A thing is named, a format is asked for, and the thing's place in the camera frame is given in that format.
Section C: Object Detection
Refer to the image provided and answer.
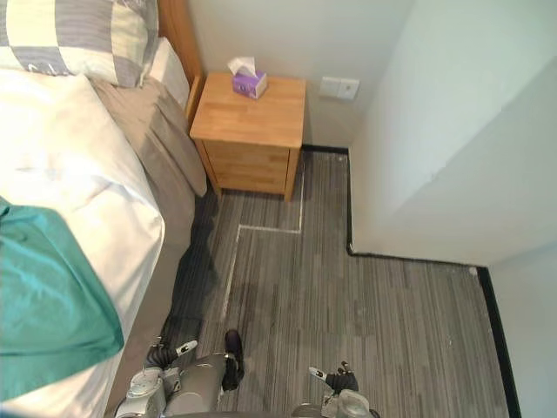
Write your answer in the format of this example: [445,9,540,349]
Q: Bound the taupe bed sheet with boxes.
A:
[89,78,209,418]

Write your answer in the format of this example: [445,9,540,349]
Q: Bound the white tissue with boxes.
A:
[226,56,257,76]

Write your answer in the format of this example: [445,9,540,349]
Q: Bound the white wall switch plate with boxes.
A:
[319,76,360,100]

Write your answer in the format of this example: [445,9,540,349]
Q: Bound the black baseboard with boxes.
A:
[301,145,521,418]

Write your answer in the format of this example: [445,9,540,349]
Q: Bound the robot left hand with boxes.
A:
[146,334,199,366]

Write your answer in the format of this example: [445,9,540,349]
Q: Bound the robot silver left leg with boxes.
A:
[164,353,228,418]

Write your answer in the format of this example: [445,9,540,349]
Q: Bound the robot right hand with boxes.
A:
[307,360,360,392]

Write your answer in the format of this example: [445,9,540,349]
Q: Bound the wooden nightstand drawer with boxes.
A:
[211,165,289,191]
[200,141,292,172]

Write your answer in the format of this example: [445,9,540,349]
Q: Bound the teal cloth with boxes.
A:
[0,195,126,385]

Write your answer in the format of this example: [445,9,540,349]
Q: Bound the white duvet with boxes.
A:
[0,68,167,414]

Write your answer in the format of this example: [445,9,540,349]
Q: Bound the purple tissue box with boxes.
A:
[232,69,268,99]

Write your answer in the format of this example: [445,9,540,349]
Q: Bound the robot dark left foot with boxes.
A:
[220,329,245,392]

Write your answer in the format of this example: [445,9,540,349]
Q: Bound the wooden nightstand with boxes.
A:
[187,71,307,202]

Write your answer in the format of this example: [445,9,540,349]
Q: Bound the white floor tape line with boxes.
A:
[221,147,306,320]

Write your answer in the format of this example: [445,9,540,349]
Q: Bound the robot silver right leg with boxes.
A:
[290,403,325,418]

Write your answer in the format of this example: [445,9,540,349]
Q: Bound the wooden headboard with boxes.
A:
[156,0,205,121]

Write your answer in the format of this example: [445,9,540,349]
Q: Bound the white pillow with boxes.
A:
[149,37,191,110]

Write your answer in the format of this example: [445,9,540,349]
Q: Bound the robot silver leg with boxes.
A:
[290,403,325,418]
[164,353,228,418]

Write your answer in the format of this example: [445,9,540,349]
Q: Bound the grey cream checkered pillow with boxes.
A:
[0,0,162,88]

